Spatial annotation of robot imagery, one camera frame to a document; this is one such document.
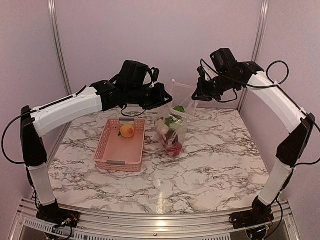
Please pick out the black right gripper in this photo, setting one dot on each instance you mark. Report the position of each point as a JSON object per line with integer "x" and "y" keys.
{"x": 202, "y": 88}

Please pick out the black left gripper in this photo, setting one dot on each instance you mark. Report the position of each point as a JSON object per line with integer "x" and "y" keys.
{"x": 161, "y": 94}

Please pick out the clear pink zip top bag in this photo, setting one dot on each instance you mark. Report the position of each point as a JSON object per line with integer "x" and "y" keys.
{"x": 177, "y": 121}

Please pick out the dark maroon toy fruit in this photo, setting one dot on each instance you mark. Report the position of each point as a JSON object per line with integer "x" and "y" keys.
{"x": 171, "y": 139}

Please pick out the red toy apple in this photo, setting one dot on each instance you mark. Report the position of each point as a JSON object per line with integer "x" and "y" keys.
{"x": 175, "y": 150}

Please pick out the pink perforated plastic basket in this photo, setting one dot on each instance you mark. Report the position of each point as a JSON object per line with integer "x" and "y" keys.
{"x": 117, "y": 153}

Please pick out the white toy vegetable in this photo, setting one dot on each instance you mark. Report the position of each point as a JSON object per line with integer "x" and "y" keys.
{"x": 161, "y": 127}

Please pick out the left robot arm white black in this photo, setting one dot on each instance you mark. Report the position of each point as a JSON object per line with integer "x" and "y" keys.
{"x": 135, "y": 84}

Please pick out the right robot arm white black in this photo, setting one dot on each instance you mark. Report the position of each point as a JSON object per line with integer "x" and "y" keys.
{"x": 229, "y": 74}

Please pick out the yellow toy lemon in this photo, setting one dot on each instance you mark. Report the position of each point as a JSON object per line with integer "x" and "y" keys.
{"x": 127, "y": 130}

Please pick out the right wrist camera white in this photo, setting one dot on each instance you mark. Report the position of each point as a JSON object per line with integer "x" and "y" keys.
{"x": 206, "y": 70}

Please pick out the right aluminium frame post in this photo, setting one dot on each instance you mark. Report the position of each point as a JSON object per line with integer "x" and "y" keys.
{"x": 257, "y": 45}

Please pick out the aluminium frame post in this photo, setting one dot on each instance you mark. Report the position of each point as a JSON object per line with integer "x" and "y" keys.
{"x": 58, "y": 45}
{"x": 257, "y": 45}

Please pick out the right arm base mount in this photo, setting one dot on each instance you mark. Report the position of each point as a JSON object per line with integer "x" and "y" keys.
{"x": 258, "y": 214}

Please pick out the left aluminium frame post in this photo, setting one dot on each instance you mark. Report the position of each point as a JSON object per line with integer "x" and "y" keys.
{"x": 58, "y": 45}

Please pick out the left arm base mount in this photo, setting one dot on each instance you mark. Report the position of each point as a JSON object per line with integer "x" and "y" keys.
{"x": 59, "y": 216}

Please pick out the aluminium front rail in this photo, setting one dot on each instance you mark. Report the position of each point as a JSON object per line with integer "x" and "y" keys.
{"x": 107, "y": 225}

